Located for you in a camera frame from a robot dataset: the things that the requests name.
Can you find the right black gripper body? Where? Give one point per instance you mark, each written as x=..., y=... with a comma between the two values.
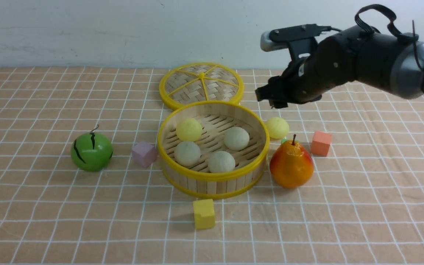
x=304, y=81

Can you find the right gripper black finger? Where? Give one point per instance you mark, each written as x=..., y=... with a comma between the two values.
x=270, y=93

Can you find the yellow bun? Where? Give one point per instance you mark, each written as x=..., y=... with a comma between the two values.
x=189, y=130
x=277, y=127

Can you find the white bun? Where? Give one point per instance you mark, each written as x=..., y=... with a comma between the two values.
x=221, y=162
x=187, y=153
x=236, y=138

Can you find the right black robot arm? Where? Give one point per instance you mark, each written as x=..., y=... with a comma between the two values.
x=373, y=52

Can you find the bamboo steamer tray yellow rim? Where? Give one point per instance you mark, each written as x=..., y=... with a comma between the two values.
x=216, y=117

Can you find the woven bamboo steamer lid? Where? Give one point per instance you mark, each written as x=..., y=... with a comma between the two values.
x=197, y=82

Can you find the orange wooden cube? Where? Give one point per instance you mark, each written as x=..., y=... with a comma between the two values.
x=320, y=144

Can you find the orange toy pear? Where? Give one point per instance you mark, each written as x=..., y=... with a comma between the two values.
x=291, y=165

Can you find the purple wooden cube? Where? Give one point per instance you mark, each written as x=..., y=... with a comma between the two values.
x=144, y=154

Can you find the yellow wooden block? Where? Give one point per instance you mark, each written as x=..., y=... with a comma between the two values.
x=204, y=214

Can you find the green toy watermelon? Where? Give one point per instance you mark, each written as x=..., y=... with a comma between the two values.
x=92, y=151

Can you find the orange checkered tablecloth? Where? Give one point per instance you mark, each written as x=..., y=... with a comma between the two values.
x=364, y=204

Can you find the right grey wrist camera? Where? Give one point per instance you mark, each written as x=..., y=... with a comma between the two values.
x=292, y=37

